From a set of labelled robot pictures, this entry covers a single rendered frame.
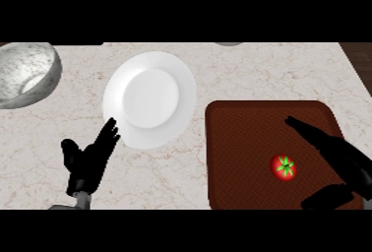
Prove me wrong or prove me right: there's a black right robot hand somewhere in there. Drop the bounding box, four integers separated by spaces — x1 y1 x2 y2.
283 115 372 211

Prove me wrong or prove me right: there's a red tomato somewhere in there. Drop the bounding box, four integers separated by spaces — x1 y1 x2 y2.
268 154 298 182

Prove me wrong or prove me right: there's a dark brown wooden surface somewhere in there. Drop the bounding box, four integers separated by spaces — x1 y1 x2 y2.
338 41 372 96

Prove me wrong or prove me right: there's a grey marbled bowl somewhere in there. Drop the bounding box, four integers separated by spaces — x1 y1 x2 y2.
0 41 63 110

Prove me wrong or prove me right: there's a white round plate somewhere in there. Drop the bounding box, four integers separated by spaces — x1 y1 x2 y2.
102 50 197 150

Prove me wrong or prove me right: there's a brown rectangular tray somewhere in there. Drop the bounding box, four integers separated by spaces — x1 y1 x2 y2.
203 99 366 211

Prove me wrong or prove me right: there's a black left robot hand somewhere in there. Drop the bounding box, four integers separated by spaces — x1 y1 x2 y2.
59 116 122 198

